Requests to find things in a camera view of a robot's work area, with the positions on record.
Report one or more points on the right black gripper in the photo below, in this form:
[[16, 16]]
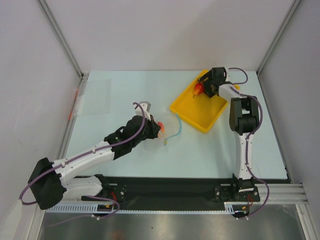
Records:
[[208, 85]]

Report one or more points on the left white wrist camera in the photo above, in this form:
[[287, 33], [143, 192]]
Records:
[[142, 107]]

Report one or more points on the white cable duct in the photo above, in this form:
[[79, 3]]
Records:
[[106, 208]]

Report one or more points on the red pear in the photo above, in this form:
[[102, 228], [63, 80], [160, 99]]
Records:
[[198, 89]]

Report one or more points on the right aluminium corner post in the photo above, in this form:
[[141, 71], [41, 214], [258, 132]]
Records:
[[279, 34]]

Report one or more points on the peach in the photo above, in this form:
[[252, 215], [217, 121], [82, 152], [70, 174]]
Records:
[[162, 128]]

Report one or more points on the yellow plastic tray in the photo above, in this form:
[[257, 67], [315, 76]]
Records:
[[200, 112]]

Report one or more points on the left aluminium corner post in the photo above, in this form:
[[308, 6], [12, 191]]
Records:
[[53, 24]]

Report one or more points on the clear zip top bag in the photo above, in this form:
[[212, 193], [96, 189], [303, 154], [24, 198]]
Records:
[[173, 128]]

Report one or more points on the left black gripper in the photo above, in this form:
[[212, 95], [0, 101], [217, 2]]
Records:
[[154, 127]]

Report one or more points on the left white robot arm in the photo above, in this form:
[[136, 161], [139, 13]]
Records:
[[52, 181]]

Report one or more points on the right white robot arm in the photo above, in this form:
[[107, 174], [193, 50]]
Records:
[[245, 118]]

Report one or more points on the aluminium corner post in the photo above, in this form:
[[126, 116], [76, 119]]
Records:
[[53, 24], [279, 34]]

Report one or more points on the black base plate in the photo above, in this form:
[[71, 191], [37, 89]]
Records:
[[177, 194]]

